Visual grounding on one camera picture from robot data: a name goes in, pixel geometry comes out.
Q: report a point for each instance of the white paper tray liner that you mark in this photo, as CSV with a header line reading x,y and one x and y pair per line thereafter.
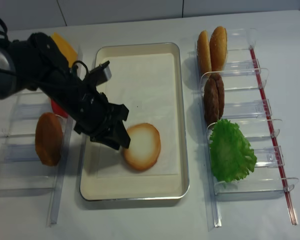
x,y
146,85

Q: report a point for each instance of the left brown meat patty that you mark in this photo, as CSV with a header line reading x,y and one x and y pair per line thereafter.
x,y
211,102

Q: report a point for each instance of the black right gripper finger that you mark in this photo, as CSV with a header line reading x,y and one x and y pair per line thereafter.
x,y
121,135

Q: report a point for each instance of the red rail strip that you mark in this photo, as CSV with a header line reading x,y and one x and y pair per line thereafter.
x,y
284,180

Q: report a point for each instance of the left red tomato slice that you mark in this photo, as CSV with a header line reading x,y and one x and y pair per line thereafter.
x,y
57,109

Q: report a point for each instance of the right brown meat patty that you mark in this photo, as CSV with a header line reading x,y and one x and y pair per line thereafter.
x,y
221,93

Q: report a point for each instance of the clear acrylic rack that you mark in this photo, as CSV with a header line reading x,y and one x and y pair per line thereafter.
x,y
244,106
21,171

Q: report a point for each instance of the left clear acrylic rack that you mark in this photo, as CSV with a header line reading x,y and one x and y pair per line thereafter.
x,y
21,171

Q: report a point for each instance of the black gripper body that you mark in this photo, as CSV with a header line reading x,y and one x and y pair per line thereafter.
x,y
91,110

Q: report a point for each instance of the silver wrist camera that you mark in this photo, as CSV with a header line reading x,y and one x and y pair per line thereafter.
x,y
100,74

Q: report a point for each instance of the toasted bread slice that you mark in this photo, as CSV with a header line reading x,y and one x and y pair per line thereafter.
x,y
144,148
48,139

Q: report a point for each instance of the orange cheese slice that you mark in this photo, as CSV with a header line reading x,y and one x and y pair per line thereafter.
x,y
65,48

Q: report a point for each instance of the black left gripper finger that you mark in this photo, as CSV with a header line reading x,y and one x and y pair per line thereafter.
x,y
107,139

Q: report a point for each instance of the right clear acrylic rack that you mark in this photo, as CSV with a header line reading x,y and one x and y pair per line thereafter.
x,y
244,106

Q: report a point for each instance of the brown meat patty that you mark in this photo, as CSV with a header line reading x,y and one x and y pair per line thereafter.
x,y
211,102
221,93

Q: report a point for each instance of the right burger bun half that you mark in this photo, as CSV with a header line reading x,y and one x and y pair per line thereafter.
x,y
218,48

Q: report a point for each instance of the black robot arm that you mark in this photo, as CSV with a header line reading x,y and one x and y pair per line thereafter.
x,y
38,64

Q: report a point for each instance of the left burger bun half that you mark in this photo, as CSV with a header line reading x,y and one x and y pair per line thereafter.
x,y
203,53

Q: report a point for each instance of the green lettuce leaf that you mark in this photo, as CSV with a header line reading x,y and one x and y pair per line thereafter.
x,y
231,155

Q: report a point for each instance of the cream rectangular metal tray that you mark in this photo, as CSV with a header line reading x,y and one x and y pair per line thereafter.
x,y
105,174

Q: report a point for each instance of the burger bun half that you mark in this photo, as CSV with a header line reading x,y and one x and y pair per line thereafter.
x,y
203,53
218,48

